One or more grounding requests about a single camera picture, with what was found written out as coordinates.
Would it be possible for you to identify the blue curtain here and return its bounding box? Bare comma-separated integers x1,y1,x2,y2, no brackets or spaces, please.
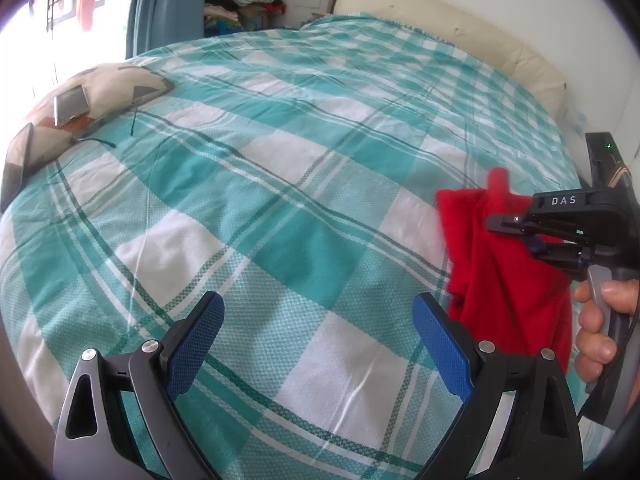
124,0,266,60

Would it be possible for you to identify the red knit sweater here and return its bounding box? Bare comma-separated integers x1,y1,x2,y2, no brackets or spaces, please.
436,168,572,370

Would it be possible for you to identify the pile of clothes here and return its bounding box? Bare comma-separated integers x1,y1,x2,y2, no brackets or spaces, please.
203,0,288,37

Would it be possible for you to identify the teal plaid bedspread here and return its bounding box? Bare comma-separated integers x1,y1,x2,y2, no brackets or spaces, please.
1,14,578,479

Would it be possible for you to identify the small silver device on pillow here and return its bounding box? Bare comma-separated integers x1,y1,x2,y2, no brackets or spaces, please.
52,84,90,127

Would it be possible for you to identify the person's right hand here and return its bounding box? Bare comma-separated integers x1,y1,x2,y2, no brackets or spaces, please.
574,280,639,384

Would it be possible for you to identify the patterned beige pillow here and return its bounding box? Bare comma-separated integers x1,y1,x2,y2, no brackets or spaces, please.
1,63,174,210

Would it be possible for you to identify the black cable on bed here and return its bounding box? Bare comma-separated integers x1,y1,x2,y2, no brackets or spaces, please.
74,106,141,150

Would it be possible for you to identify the wall switch panel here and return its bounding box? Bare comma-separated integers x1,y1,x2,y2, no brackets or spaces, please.
563,106,588,136

